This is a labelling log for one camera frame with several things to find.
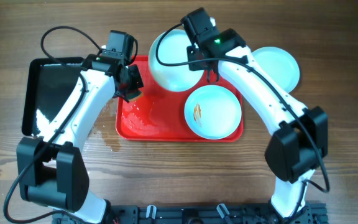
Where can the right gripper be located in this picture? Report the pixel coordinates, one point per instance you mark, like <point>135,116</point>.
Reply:
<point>212,72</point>

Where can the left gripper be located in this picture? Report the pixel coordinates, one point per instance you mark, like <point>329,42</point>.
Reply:
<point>130,83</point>

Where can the green and orange sponge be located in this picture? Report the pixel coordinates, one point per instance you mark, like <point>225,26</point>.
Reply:
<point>133,95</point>

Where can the light blue top plate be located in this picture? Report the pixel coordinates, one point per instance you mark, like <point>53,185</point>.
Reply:
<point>172,49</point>

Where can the light blue plate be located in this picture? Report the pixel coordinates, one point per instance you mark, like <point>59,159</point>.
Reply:
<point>212,112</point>
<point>172,49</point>
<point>280,65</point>

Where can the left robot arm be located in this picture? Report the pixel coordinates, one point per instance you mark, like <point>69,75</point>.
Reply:
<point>51,169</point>

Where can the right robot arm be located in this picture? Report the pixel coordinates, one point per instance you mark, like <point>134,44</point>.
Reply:
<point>299,135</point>

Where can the red plastic tray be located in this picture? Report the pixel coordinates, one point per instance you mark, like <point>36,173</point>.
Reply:
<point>157,114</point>

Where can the black rectangular water tray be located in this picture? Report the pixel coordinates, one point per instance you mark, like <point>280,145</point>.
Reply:
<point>48,87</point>

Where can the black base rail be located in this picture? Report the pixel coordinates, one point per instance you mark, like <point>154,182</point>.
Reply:
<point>248,213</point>

